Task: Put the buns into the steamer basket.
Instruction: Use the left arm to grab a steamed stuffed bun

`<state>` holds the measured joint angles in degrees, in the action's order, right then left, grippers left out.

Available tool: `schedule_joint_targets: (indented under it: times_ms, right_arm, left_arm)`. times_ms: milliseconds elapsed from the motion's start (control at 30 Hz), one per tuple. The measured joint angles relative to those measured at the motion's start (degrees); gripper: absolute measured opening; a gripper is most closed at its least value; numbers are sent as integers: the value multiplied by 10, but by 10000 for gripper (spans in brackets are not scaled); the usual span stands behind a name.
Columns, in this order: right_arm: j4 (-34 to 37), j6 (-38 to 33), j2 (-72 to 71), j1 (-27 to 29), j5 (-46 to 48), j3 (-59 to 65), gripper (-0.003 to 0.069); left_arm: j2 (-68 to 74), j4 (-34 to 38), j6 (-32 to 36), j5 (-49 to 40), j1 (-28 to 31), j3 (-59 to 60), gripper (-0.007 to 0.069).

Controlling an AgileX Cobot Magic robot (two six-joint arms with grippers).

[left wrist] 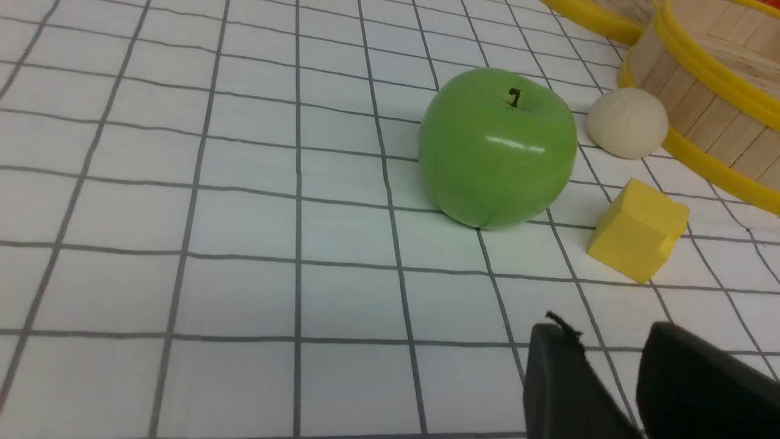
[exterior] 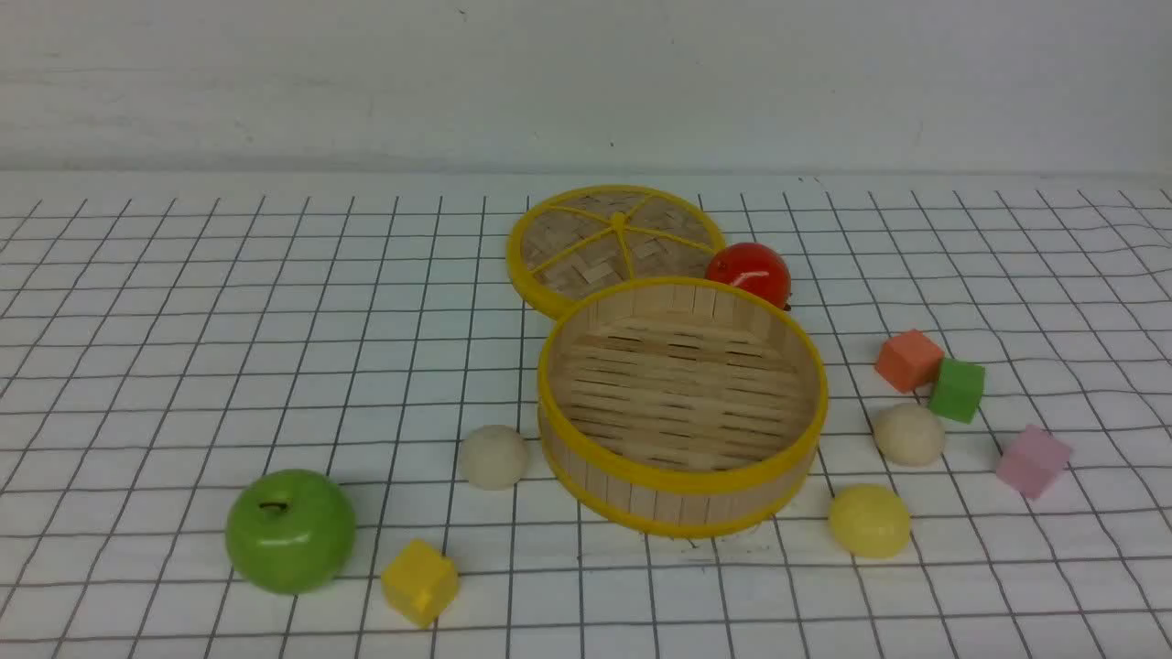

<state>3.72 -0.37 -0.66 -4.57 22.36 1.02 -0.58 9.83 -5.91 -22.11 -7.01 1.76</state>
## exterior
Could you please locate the cream bun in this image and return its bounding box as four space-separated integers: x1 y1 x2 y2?
874 402 946 467

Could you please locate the white bun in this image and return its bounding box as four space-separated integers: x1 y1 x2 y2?
458 424 530 491

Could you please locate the pink cube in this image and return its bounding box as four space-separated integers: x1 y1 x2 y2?
995 424 1074 500

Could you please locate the yellow bun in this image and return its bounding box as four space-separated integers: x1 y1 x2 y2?
827 483 911 559

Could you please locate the red tomato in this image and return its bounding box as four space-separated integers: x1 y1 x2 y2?
706 243 792 312

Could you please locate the green cube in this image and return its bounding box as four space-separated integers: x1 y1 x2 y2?
927 356 984 423

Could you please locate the bamboo steamer lid yellow rim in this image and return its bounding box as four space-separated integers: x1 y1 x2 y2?
505 185 727 319

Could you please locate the yellow cube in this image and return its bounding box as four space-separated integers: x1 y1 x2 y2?
380 538 459 629

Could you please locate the bamboo steamer tray yellow rim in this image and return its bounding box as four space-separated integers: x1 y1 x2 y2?
537 278 830 538

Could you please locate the orange cube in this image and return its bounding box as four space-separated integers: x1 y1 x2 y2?
874 330 945 394

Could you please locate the green apple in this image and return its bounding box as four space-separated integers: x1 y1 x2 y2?
223 469 357 595

